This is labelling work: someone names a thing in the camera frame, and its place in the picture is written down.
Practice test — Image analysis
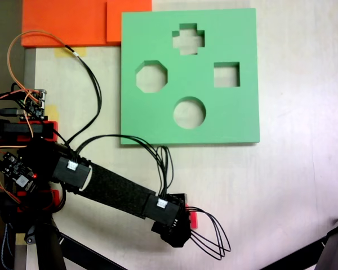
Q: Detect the green shape hole board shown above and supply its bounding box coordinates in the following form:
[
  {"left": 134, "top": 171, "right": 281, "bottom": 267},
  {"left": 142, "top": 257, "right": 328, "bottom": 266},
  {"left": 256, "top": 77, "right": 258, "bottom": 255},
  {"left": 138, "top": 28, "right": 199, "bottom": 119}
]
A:
[{"left": 119, "top": 7, "right": 261, "bottom": 147}]

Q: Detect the orange flat block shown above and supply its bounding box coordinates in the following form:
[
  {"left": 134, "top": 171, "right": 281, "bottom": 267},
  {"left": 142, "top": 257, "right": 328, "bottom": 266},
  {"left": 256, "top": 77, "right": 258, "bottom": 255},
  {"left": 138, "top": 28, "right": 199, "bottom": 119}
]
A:
[{"left": 21, "top": 0, "right": 153, "bottom": 48}]

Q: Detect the black tripod strut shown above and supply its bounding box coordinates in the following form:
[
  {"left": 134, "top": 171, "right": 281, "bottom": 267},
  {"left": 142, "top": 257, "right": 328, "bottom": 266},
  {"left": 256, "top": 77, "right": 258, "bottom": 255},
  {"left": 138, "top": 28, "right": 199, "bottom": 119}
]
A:
[
  {"left": 56, "top": 232, "right": 128, "bottom": 270},
  {"left": 257, "top": 236, "right": 329, "bottom": 270}
]

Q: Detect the notched tripod leg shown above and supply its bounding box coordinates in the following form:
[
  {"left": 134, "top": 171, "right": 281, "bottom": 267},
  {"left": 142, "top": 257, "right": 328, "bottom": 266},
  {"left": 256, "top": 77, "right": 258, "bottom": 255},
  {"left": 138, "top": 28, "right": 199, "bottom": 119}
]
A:
[{"left": 315, "top": 211, "right": 338, "bottom": 270}]

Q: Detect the circuit board with chips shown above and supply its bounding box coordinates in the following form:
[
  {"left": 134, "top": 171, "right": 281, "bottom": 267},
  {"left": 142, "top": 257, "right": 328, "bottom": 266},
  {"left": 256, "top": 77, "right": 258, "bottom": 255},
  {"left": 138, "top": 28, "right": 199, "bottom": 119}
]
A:
[{"left": 0, "top": 151, "right": 39, "bottom": 195}]

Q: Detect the yellow tape piece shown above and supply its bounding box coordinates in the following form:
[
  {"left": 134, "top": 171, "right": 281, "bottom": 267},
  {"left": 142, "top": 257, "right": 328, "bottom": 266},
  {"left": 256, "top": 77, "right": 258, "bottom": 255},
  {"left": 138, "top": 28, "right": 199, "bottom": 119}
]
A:
[
  {"left": 46, "top": 105, "right": 59, "bottom": 122},
  {"left": 55, "top": 47, "right": 87, "bottom": 59}
]

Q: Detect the small circuit board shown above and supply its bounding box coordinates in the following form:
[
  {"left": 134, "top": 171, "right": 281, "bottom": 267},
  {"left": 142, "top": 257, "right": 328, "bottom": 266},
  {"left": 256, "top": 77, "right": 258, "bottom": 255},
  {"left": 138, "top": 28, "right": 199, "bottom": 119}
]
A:
[{"left": 16, "top": 89, "right": 49, "bottom": 122}]

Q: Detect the black table clamp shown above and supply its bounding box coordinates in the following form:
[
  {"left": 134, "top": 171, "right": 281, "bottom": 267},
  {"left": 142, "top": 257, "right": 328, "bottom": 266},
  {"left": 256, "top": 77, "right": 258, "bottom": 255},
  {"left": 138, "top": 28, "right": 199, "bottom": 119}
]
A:
[{"left": 0, "top": 119, "right": 53, "bottom": 139}]

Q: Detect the black servo cable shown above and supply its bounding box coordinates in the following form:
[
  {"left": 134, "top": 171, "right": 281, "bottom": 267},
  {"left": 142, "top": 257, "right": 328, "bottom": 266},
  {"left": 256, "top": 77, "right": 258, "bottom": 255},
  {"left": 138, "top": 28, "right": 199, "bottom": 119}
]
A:
[
  {"left": 64, "top": 44, "right": 103, "bottom": 158},
  {"left": 185, "top": 206, "right": 232, "bottom": 261},
  {"left": 73, "top": 134, "right": 175, "bottom": 202}
]

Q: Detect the red base mount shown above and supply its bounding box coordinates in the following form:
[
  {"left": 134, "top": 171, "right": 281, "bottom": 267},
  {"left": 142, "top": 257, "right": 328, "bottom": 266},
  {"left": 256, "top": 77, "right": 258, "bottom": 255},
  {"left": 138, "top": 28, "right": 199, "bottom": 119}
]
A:
[
  {"left": 16, "top": 188, "right": 60, "bottom": 212},
  {"left": 16, "top": 120, "right": 59, "bottom": 142}
]

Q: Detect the braided blue white cable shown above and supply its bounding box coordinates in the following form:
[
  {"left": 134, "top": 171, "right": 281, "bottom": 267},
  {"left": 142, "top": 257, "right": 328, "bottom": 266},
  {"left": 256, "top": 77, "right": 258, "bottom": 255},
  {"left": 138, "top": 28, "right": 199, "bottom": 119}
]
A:
[{"left": 0, "top": 222, "right": 15, "bottom": 269}]

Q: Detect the black USB cable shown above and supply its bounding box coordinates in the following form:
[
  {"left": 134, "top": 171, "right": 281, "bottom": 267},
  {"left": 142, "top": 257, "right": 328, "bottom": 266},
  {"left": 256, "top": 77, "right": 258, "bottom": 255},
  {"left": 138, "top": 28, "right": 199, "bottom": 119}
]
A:
[{"left": 0, "top": 107, "right": 25, "bottom": 117}]

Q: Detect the orange wire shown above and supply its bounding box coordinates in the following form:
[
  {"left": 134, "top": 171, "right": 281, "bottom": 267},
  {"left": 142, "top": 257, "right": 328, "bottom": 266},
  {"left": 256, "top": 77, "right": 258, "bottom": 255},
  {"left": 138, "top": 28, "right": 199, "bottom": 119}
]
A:
[{"left": 6, "top": 30, "right": 74, "bottom": 95}]

